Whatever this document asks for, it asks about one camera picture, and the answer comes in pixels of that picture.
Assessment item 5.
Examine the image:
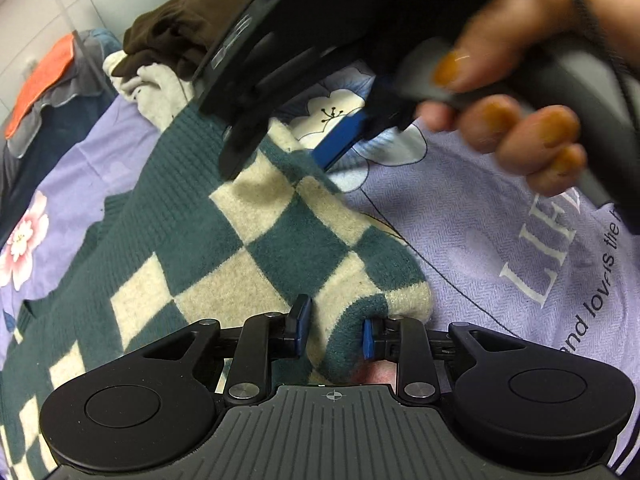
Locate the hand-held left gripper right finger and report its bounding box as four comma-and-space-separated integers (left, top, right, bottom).
362, 316, 529, 404

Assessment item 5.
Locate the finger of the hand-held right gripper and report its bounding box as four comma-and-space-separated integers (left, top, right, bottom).
219, 117, 272, 182
311, 109, 372, 172

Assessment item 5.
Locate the orange cloth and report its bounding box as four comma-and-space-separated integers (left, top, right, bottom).
5, 34, 77, 141

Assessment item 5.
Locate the cream garment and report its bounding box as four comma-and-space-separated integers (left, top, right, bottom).
102, 50, 197, 132

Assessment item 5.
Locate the purple floral bedsheet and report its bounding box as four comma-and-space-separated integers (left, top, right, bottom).
0, 59, 640, 480

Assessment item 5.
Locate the green cream checkered sweater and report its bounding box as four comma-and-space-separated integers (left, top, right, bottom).
0, 92, 434, 480

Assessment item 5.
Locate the brown garment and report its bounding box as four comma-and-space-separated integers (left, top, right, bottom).
110, 0, 262, 82

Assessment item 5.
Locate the person's right hand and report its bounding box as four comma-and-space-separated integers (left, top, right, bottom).
417, 0, 640, 199

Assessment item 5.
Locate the grey scalloped cloth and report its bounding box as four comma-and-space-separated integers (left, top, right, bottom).
5, 30, 117, 161

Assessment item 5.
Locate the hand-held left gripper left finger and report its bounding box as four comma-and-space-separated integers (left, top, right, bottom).
142, 294, 314, 404

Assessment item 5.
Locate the grey blue garment pile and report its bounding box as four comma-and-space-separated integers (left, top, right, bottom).
0, 27, 123, 248

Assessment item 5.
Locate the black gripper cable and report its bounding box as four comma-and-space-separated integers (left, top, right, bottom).
554, 0, 640, 133

